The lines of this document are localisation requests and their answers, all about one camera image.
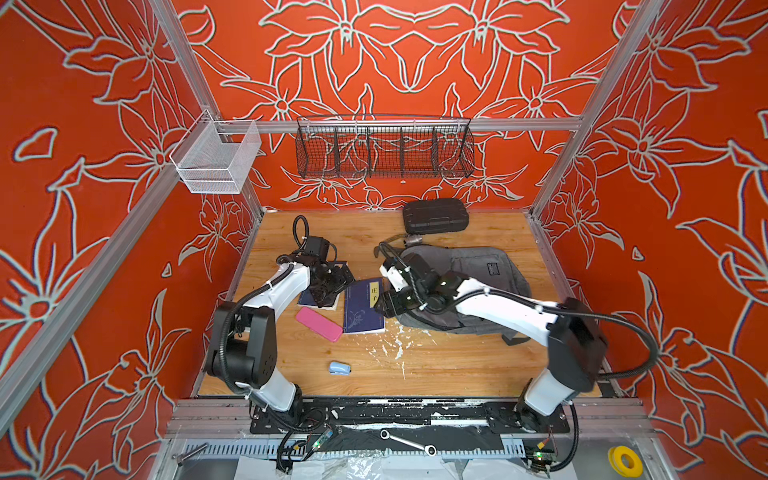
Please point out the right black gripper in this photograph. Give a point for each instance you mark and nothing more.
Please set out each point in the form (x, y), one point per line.
(388, 299)

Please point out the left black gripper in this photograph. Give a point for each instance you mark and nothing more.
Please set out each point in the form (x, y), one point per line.
(340, 283)

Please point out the blue notebook yellow label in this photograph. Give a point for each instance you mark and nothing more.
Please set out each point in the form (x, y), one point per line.
(360, 315)

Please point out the grey student backpack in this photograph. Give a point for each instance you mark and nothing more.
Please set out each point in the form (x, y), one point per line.
(489, 276)

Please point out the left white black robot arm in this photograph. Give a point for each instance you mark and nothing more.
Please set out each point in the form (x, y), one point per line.
(243, 349)

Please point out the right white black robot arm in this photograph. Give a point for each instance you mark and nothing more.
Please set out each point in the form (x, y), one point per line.
(576, 348)

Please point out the pink pencil case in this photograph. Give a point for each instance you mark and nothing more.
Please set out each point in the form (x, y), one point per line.
(319, 324)

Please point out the small metal hand tool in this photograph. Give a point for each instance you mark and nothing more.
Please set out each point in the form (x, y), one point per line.
(407, 240)

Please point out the black hard case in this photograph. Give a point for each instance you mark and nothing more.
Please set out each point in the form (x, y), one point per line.
(442, 215)

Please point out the light blue stapler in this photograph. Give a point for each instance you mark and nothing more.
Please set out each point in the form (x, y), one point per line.
(339, 369)

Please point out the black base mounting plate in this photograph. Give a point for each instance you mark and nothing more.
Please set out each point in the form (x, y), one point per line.
(500, 415)

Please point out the yellow tape roll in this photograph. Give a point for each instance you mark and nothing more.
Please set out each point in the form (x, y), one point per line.
(625, 462)

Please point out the black wire wall basket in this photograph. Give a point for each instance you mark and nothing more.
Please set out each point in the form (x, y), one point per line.
(365, 146)

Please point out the white wire wall basket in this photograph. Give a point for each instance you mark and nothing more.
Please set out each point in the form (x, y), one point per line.
(216, 156)

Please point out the grey bolt on frame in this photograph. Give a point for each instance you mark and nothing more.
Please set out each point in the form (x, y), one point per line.
(183, 457)

